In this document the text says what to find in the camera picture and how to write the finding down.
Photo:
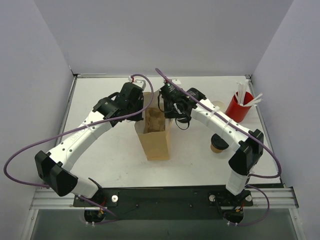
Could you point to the red straw holder cup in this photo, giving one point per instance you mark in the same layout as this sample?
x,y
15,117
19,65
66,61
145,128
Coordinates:
x,y
236,111

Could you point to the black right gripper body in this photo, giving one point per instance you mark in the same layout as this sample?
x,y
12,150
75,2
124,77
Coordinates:
x,y
171,107

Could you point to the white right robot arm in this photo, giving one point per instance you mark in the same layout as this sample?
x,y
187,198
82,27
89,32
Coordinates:
x,y
243,141

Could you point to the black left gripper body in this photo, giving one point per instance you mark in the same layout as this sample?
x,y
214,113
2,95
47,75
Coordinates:
x,y
137,110

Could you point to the white wrapped straws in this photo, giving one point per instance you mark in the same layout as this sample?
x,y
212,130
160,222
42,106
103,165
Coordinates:
x,y
241,93

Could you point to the brown paper coffee cup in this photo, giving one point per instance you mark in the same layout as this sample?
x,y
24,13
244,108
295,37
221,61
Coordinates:
x,y
215,150

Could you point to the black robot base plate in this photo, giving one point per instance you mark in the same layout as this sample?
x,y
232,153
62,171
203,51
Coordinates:
x,y
202,202

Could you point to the black plastic cup lid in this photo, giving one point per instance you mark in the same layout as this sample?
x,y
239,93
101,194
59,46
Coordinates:
x,y
218,142

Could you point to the brown pulp cup carrier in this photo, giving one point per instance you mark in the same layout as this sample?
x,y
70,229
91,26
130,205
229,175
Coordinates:
x,y
154,120

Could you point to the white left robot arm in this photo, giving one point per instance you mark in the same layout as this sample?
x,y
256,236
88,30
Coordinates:
x,y
54,167

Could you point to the stacked brown paper cups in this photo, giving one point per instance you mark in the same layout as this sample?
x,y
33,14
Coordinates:
x,y
218,103

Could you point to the aluminium rail frame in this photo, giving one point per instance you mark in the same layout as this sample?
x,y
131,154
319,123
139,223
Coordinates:
x,y
279,198

